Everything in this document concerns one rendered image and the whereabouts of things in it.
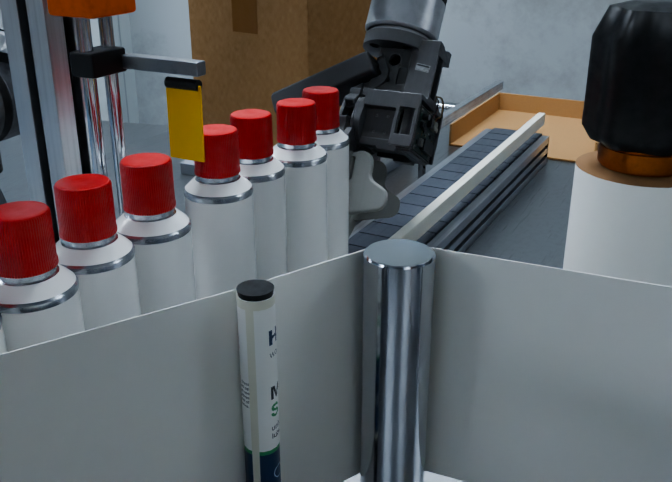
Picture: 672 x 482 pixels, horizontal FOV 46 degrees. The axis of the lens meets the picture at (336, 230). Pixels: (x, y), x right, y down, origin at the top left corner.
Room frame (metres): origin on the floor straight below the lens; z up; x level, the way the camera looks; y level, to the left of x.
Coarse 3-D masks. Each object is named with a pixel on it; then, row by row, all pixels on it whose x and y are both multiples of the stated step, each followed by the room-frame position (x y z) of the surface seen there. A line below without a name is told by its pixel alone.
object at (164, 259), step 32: (128, 160) 0.49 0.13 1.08; (160, 160) 0.49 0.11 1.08; (128, 192) 0.48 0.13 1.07; (160, 192) 0.48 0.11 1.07; (128, 224) 0.47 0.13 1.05; (160, 224) 0.47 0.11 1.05; (160, 256) 0.47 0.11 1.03; (192, 256) 0.49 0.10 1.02; (160, 288) 0.47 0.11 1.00; (192, 288) 0.48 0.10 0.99
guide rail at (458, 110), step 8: (488, 88) 1.28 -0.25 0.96; (496, 88) 1.30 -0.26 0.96; (472, 96) 1.22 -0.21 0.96; (480, 96) 1.23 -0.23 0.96; (488, 96) 1.27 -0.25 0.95; (464, 104) 1.16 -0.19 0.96; (472, 104) 1.19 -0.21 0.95; (448, 112) 1.11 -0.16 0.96; (456, 112) 1.13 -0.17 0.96; (464, 112) 1.16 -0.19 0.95; (448, 120) 1.10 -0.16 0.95; (384, 160) 0.91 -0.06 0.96
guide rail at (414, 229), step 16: (528, 128) 1.21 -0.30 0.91; (512, 144) 1.13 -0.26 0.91; (496, 160) 1.06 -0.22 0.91; (464, 176) 0.97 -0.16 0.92; (480, 176) 1.00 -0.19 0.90; (448, 192) 0.91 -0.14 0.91; (464, 192) 0.94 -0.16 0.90; (432, 208) 0.85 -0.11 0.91; (448, 208) 0.89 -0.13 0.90; (416, 224) 0.80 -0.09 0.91; (432, 224) 0.84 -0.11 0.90; (416, 240) 0.80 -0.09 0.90
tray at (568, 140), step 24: (504, 96) 1.66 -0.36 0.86; (528, 96) 1.63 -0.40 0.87; (456, 120) 1.43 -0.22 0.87; (480, 120) 1.55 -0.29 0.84; (504, 120) 1.57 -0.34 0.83; (528, 120) 1.57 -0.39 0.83; (552, 120) 1.57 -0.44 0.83; (576, 120) 1.57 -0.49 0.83; (456, 144) 1.40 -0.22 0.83; (552, 144) 1.39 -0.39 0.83; (576, 144) 1.39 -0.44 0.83
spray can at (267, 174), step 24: (240, 120) 0.60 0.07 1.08; (264, 120) 0.60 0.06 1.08; (240, 144) 0.60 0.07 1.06; (264, 144) 0.60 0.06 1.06; (240, 168) 0.59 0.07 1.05; (264, 168) 0.59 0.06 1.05; (264, 192) 0.59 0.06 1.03; (264, 216) 0.59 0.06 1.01; (264, 240) 0.59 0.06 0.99; (264, 264) 0.59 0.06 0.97
